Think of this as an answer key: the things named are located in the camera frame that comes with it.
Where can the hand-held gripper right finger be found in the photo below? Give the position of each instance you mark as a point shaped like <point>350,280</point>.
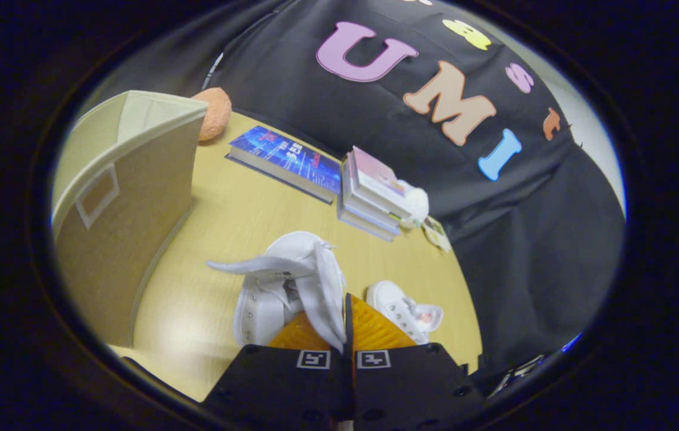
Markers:
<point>411,383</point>

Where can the white canvas shoe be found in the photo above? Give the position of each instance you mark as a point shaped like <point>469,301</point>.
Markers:
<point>393,302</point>
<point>267,311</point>

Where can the beige fabric storage box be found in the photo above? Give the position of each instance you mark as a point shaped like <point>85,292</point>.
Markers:
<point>124,227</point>

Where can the white knitted ball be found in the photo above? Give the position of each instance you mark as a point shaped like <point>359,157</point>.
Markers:
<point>418,203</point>

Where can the orange knitted ball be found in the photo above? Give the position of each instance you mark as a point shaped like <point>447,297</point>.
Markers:
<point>215,114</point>

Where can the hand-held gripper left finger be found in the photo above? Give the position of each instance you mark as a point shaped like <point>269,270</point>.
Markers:
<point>279,389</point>

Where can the white thick book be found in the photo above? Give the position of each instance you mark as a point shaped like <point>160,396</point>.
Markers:
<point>366,206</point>

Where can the blue cover book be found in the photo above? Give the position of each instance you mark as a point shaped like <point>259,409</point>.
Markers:
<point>285,158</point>

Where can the small white sectioned tray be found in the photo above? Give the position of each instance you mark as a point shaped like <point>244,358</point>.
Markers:
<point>437,234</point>

